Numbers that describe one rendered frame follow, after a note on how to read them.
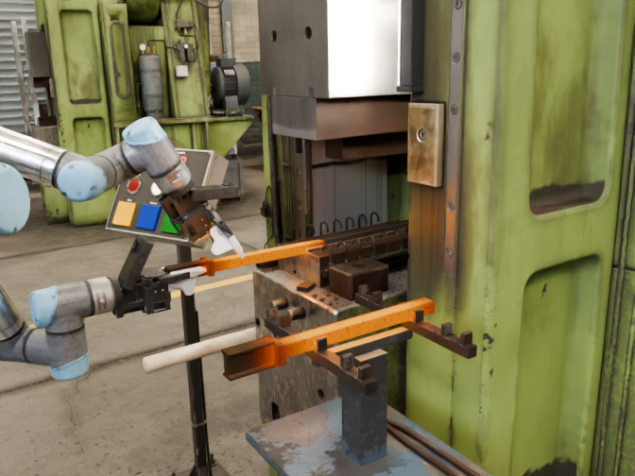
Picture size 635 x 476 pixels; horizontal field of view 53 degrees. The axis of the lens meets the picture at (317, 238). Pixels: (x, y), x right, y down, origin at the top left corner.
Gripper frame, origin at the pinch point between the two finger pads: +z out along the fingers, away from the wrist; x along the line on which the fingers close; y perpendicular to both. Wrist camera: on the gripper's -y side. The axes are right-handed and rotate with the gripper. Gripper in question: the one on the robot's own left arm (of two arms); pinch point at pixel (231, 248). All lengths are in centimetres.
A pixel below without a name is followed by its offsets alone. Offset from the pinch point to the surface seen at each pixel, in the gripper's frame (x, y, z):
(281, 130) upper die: -8.1, -29.2, -12.4
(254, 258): 1.5, -3.2, 5.1
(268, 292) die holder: -7.3, -4.1, 20.3
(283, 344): 48, 14, -6
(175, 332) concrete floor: -191, 2, 116
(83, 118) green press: -479, -79, 46
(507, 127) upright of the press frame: 48, -46, -7
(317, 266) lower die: 6.7, -13.9, 15.2
